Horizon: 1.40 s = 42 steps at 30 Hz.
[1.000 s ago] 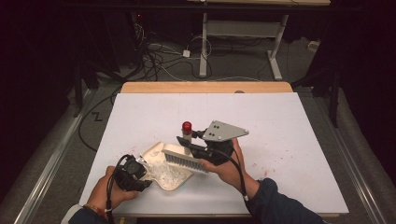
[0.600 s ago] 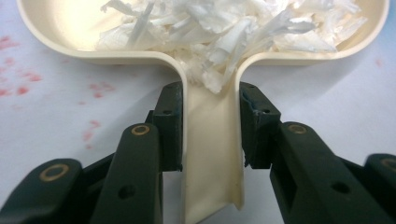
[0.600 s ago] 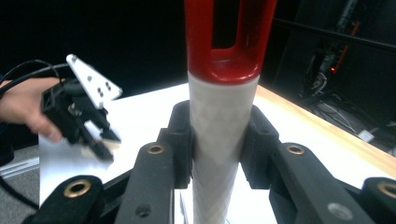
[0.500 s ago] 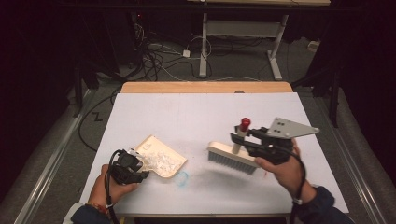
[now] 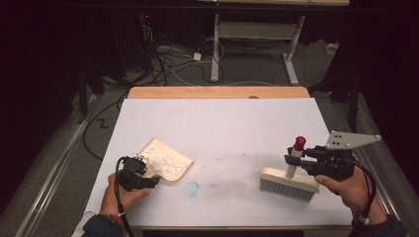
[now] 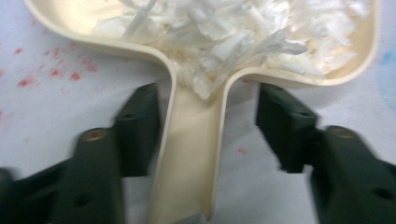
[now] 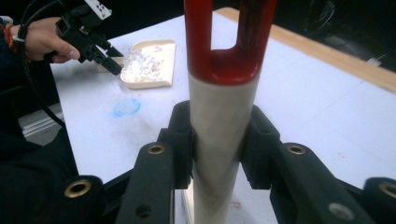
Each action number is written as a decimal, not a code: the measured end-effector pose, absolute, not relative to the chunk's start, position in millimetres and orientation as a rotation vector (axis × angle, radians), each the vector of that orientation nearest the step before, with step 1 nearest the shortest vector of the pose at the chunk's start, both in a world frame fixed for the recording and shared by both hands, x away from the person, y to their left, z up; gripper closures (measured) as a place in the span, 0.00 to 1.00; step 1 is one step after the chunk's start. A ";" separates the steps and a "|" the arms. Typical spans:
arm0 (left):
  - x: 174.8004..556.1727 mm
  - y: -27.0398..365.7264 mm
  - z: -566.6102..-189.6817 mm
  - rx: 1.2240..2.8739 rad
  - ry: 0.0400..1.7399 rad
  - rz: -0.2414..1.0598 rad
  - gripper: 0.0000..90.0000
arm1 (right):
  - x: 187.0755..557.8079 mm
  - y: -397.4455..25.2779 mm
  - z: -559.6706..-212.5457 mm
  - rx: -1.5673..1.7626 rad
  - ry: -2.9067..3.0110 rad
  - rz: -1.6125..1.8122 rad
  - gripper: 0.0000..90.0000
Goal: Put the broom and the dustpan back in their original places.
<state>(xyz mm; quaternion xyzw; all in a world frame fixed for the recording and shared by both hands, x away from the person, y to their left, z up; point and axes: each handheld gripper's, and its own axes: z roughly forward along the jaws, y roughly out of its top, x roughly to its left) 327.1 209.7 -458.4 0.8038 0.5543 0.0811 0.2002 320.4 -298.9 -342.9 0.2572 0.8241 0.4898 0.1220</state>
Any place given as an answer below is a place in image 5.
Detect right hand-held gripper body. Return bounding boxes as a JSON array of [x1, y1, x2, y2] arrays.
[[300, 130, 382, 182]]

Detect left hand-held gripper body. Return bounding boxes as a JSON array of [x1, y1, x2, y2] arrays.
[[117, 155, 153, 193]]

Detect pile of white paper scraps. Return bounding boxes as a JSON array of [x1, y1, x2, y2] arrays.
[[143, 152, 186, 178]]

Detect cream brush with red-capped handle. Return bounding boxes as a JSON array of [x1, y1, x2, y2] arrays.
[[259, 135, 320, 202]]

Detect cream plastic dustpan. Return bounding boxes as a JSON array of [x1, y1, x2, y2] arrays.
[[137, 137, 195, 183]]

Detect person's left hand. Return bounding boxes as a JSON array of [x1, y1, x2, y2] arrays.
[[100, 172, 153, 218]]

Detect person's right hand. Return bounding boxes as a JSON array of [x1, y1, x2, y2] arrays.
[[314, 160, 380, 220]]

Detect black metal stand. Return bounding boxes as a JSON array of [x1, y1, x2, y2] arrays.
[[309, 63, 364, 134], [77, 63, 91, 125]]

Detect white table mat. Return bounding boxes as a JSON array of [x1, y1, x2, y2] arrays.
[[84, 98, 354, 228]]

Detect wooden table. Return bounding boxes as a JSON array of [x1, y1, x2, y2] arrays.
[[84, 86, 354, 231]]

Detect white-framed desk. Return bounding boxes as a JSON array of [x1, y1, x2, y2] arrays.
[[197, 0, 351, 86]]

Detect left hand-held gripper black cable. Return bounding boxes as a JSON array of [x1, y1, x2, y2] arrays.
[[113, 156, 135, 237]]

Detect hand-held gripper black cable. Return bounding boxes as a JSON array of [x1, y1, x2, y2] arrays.
[[342, 157, 378, 237], [113, 156, 135, 237]]

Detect right hand-held gripper black cable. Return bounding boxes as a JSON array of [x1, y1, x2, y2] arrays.
[[342, 157, 378, 237]]

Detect black floor cable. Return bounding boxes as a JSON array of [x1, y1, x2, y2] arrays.
[[82, 95, 130, 162]]

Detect metal floor rail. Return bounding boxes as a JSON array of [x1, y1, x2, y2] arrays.
[[16, 94, 98, 237], [329, 95, 401, 228]]

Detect tangle of floor cables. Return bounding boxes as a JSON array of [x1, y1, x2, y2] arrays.
[[137, 24, 228, 87]]

